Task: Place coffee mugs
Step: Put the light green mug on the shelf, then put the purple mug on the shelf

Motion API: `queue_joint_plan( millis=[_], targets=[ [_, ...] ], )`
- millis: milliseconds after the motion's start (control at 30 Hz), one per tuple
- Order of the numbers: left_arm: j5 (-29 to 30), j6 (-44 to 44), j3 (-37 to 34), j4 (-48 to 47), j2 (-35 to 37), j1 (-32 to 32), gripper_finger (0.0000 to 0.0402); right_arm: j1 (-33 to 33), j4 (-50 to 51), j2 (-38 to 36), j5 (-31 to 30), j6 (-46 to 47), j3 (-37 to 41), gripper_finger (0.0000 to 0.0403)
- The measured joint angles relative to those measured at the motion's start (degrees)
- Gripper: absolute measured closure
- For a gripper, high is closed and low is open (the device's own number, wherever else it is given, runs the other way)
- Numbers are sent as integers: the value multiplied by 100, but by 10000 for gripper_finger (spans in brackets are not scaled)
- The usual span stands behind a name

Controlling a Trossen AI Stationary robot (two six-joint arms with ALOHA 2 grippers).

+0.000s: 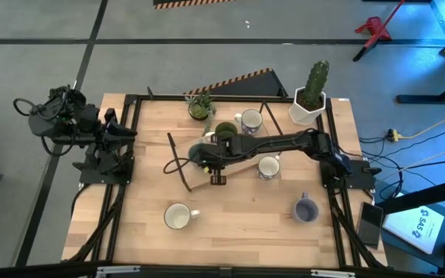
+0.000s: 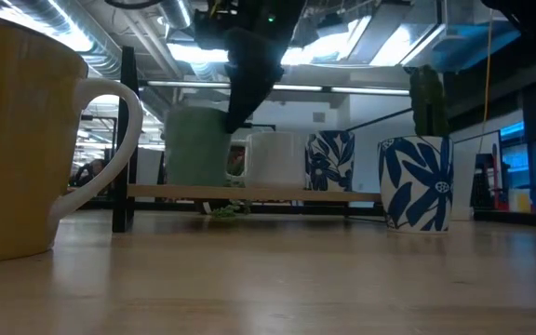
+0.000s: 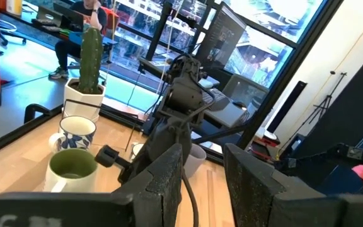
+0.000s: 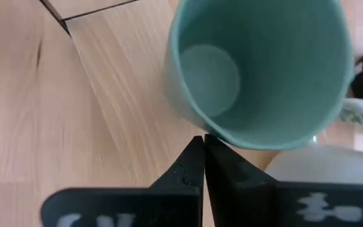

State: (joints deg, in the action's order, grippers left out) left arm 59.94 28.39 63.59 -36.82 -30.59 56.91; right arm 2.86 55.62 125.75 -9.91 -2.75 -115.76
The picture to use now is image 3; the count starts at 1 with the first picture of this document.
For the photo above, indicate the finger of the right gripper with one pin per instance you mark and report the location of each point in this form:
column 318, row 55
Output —
column 107, row 157

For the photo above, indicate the grey open laptop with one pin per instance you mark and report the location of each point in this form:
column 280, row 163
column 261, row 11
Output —
column 244, row 91

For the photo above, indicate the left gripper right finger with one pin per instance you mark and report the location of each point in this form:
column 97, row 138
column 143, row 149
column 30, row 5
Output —
column 257, row 195

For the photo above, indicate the black tripod stand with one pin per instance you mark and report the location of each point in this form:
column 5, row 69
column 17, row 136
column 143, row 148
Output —
column 327, row 102

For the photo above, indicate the black frame wooden shelf rack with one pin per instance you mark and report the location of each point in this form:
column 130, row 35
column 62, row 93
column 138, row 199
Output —
column 104, row 179

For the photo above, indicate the large black panel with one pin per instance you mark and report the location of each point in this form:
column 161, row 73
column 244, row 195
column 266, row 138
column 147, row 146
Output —
column 351, row 110

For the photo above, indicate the tall green cactus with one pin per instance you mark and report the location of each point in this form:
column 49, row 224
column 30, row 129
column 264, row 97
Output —
column 90, row 60

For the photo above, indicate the blue floral white mug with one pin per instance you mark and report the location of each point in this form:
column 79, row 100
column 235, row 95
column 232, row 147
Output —
column 74, row 129

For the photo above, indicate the white mug green interior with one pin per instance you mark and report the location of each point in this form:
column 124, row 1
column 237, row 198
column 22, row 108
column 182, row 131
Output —
column 71, row 164

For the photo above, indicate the black computer monitor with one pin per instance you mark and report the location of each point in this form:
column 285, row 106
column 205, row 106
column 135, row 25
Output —
column 221, row 38

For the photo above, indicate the black articulated bracket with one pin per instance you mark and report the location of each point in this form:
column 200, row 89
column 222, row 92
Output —
column 354, row 153

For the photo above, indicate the yellow white container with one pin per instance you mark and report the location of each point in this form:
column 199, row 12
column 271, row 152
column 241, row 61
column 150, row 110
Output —
column 14, row 6

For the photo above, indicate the white faceted planter pot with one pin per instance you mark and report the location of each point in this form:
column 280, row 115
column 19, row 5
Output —
column 84, row 102

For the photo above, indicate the person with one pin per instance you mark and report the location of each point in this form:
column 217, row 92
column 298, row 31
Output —
column 66, row 50

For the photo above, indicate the tall black bar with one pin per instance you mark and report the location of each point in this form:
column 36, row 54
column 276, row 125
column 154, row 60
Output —
column 287, row 105

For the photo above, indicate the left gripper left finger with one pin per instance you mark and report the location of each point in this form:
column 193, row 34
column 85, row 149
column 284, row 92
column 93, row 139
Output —
column 159, row 195

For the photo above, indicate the black open laptop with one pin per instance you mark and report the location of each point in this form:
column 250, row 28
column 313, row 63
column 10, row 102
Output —
column 71, row 15

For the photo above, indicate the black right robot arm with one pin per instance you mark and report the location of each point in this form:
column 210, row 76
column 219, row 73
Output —
column 183, row 94

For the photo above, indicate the small plain white mug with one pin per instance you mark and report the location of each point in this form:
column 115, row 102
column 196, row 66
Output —
column 136, row 151

